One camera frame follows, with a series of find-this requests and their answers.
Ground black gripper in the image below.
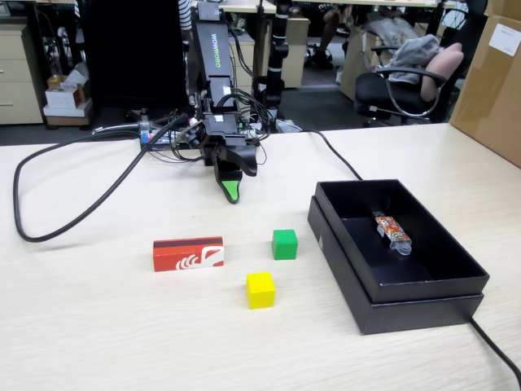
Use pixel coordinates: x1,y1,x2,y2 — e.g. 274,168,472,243
202,110,261,204

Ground green wooden cube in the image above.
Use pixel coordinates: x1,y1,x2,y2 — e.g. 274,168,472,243
271,229,299,261

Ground red and white rectangular box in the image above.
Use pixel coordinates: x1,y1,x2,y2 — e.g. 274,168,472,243
152,235,225,273

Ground yellow wooden cube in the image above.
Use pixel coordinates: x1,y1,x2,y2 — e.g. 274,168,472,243
245,271,277,310

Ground black cardboard box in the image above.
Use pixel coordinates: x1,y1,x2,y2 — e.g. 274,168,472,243
307,178,491,336

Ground large brown cardboard box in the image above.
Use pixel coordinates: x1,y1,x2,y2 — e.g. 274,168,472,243
449,14,521,169

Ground electronics controller board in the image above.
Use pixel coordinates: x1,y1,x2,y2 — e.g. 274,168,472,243
138,121,192,152

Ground beige desk cabinet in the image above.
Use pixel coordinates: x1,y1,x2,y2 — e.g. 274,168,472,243
230,15,311,90

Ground colourful patterned USB stick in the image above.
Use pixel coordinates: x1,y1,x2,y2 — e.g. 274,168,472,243
371,210,413,257

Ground black office chair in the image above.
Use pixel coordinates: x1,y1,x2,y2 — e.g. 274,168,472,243
354,40,465,127

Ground black monitor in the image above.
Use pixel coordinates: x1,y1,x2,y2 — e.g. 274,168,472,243
77,0,189,110

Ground seated person legs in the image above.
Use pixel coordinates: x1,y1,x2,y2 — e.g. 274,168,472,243
311,0,353,68

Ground person in striped shirt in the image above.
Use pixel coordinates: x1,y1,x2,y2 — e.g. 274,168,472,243
177,0,193,33

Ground white open cartons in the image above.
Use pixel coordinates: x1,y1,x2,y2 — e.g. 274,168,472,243
42,72,94,126

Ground grey cloth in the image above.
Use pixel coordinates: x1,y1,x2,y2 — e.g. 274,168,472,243
386,34,444,85

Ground pink cushion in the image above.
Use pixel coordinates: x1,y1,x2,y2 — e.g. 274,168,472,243
420,42,466,103

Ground beige drawer cabinet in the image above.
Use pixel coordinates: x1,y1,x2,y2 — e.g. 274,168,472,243
0,24,45,125

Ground white shipping label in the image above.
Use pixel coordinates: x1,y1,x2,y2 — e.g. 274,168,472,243
488,23,521,57

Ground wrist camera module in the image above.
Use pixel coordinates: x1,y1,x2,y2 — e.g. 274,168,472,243
177,121,205,150

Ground thin black wire bundle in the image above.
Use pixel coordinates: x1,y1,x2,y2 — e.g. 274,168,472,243
170,24,273,165

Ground thick black camera cable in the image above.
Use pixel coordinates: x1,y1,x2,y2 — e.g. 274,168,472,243
12,115,190,244

